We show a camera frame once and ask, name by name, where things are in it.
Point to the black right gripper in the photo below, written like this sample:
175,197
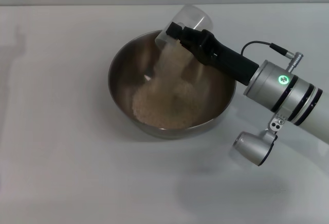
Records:
226,57

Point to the clear plastic measuring cup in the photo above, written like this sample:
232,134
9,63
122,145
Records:
191,18

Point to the stainless steel mixing bowl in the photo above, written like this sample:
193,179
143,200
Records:
205,100

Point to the uncooked white rice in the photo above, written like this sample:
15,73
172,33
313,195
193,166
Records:
164,105

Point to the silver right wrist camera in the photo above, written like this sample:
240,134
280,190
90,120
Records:
254,144

